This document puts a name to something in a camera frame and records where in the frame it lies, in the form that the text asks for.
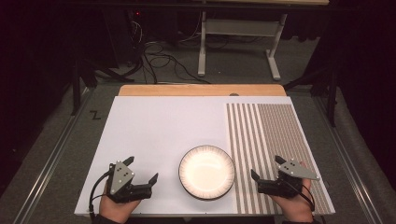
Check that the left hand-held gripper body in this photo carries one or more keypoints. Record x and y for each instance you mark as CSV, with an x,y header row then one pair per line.
x,y
122,179

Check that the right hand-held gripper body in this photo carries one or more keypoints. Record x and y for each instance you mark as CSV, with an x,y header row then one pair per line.
x,y
292,170

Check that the person's left hand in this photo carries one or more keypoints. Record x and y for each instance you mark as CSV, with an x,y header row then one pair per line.
x,y
116,210

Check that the person's right hand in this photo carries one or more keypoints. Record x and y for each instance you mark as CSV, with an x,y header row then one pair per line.
x,y
295,208

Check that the white board with striped section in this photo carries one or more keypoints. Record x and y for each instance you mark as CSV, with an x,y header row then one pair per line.
x,y
162,133

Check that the grey table grommet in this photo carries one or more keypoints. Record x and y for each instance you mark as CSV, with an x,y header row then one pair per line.
x,y
234,94

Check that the black metal stand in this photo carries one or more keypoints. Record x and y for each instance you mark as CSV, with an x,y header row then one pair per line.
x,y
332,99
76,90

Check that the black equipment with red light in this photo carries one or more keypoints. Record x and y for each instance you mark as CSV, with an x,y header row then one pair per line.
x,y
135,28

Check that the aluminium floor rail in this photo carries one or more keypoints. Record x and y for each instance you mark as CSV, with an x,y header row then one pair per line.
x,y
46,169
351,168

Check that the white metal table frame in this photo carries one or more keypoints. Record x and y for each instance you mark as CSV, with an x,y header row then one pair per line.
x,y
239,27

